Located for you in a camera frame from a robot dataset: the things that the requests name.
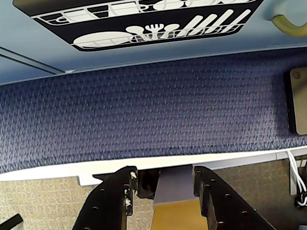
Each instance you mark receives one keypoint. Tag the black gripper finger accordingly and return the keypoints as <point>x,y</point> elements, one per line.
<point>108,206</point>
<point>227,208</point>

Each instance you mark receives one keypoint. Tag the light blue toy kitchen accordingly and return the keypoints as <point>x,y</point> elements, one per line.
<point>24,36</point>

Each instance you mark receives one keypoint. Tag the black flat bar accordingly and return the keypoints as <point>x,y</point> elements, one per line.
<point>10,221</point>

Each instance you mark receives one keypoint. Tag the yellow block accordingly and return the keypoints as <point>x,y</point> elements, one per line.
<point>175,191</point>

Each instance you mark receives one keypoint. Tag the blue textured floor mat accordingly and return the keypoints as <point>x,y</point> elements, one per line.
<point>144,107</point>

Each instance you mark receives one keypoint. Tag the beige board with hole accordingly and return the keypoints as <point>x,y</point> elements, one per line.
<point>299,103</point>

